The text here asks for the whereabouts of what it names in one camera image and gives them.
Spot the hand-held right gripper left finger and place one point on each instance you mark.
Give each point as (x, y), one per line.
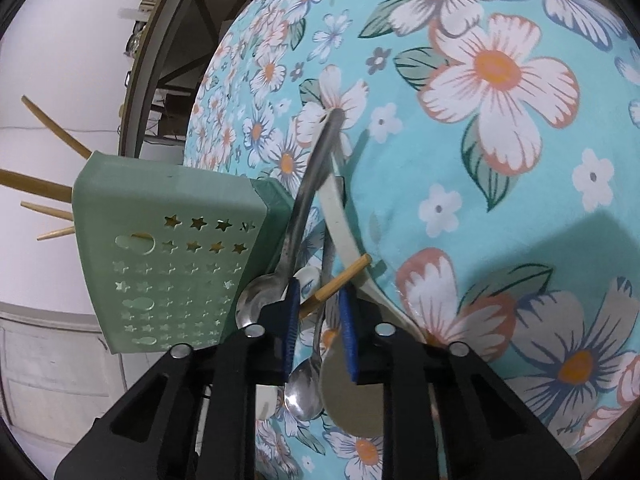
(292, 330)

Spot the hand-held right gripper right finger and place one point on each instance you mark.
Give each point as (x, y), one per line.
(350, 340)

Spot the wooden chopstick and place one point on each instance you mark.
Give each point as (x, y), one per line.
(60, 132)
(50, 211)
(345, 275)
(35, 183)
(57, 233)

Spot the small metal spoon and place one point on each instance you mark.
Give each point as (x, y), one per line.
(302, 395)

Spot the white plastic soup spoon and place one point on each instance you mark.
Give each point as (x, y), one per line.
(340, 220)

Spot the large metal spoon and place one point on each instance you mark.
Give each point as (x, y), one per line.
(312, 175)

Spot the green utensil holder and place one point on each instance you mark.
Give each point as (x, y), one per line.
(150, 200)

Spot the floral turquoise tablecloth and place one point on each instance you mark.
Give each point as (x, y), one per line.
(450, 210)

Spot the white panelled door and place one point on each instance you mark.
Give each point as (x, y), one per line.
(50, 375)

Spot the tabletop clutter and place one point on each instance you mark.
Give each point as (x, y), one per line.
(140, 20)

